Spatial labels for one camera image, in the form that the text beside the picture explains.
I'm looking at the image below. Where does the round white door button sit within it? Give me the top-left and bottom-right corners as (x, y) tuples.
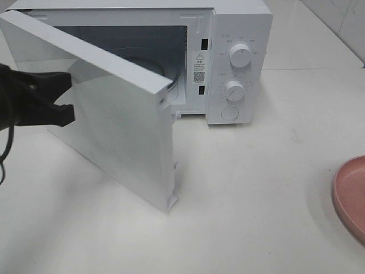
(221, 107), (239, 121)

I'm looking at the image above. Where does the glass microwave turntable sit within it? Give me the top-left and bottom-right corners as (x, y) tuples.
(111, 47), (180, 90)

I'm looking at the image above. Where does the white microwave oven body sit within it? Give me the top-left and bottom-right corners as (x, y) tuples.
(5, 1), (273, 124)

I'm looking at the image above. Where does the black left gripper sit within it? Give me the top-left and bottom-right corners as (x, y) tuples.
(1, 64), (75, 130)

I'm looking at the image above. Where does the white timer knob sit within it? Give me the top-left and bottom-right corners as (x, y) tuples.
(223, 80), (246, 102)

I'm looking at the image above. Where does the white warning label sticker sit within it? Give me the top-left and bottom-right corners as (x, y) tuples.
(192, 51), (208, 84)

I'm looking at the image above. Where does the upper white power knob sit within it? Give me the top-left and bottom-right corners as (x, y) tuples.
(229, 42), (253, 68)

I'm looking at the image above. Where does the pink round plate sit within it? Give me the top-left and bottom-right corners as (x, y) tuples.
(332, 156), (364, 244)

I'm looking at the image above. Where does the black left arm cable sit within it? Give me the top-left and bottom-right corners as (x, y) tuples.
(0, 122), (15, 186)

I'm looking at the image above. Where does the white microwave door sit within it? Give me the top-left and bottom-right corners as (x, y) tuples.
(1, 11), (176, 211)

